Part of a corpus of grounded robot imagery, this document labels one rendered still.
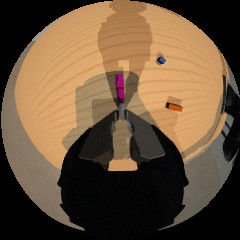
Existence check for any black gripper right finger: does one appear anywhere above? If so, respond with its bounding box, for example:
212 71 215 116
125 109 189 188

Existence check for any orange rod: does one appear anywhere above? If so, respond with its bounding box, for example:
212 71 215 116
166 102 183 112

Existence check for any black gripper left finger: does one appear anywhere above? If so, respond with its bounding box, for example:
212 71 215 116
57 110 119 187

